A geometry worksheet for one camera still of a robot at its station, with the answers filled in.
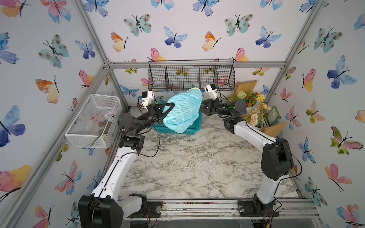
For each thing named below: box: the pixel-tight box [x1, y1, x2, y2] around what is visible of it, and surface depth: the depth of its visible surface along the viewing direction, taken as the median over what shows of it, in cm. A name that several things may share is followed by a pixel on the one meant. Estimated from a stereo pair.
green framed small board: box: [266, 105, 280, 127], surface depth 113 cm
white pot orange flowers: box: [227, 90, 260, 113], surface depth 98 cm
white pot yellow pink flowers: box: [244, 94, 271, 132], surface depth 89 cm
